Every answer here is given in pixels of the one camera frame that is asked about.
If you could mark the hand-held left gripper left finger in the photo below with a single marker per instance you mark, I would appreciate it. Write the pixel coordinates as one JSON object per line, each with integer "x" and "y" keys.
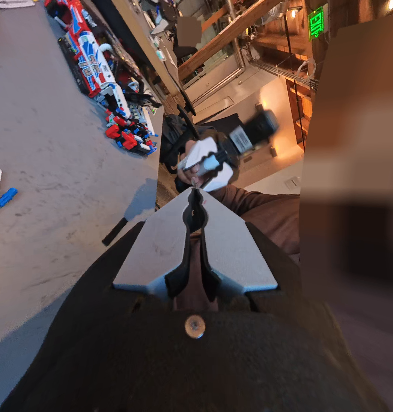
{"x": 151, "y": 251}

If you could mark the blue brick pin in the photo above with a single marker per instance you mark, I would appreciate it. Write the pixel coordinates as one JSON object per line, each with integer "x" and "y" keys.
{"x": 7, "y": 197}

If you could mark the toy brick race car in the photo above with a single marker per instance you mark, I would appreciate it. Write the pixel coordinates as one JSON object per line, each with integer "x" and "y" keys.
{"x": 90, "y": 70}

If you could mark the green exit sign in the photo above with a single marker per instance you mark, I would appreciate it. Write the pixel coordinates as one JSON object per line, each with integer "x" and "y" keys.
{"x": 316, "y": 24}

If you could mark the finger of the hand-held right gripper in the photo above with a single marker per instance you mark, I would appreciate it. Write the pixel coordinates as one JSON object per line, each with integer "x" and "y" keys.
{"x": 199, "y": 149}
{"x": 220, "y": 178}

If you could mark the small peeled sticker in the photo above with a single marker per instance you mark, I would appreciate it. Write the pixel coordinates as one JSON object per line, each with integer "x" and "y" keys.
{"x": 194, "y": 182}

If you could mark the grey desk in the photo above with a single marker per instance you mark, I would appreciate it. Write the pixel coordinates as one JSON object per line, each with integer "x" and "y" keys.
{"x": 55, "y": 161}

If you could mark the wooden ceiling beam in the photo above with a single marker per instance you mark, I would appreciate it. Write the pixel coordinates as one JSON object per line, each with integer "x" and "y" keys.
{"x": 228, "y": 35}

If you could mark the person's right forearm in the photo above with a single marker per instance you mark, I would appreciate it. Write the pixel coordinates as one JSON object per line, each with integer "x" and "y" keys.
{"x": 264, "y": 212}

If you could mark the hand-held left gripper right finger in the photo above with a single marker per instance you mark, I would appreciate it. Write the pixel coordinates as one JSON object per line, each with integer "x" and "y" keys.
{"x": 235, "y": 251}

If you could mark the person's right hand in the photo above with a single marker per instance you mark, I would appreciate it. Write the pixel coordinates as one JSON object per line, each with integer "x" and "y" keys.
{"x": 190, "y": 177}

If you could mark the wall lamp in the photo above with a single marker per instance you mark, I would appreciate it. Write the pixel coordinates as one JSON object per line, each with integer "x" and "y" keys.
{"x": 259, "y": 104}

